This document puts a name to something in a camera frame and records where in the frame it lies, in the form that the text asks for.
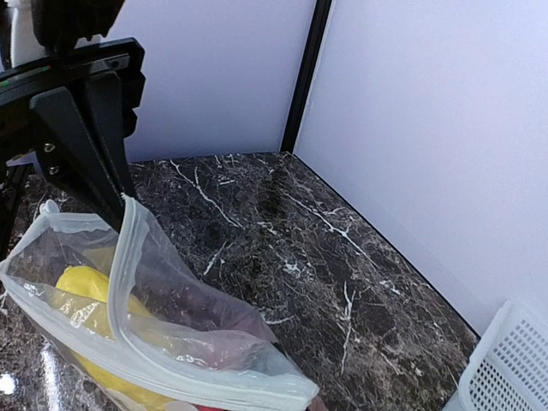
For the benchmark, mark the white plastic basket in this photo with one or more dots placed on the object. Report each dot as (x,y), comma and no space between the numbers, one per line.
(508,368)

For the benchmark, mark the left black frame post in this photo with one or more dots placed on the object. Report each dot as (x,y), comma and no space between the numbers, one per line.
(315,36)

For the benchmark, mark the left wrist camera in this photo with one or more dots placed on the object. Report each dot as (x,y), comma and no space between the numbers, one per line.
(32,30)

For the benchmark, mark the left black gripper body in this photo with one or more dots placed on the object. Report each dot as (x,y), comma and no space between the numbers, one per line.
(19,85)

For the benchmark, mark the yellow fake lemon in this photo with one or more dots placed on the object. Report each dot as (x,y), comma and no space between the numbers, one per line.
(83,296)

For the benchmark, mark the polka dot zip bag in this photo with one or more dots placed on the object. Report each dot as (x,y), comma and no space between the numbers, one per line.
(172,334)

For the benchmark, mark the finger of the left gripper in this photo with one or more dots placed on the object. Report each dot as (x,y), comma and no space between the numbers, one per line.
(68,156)
(103,93)

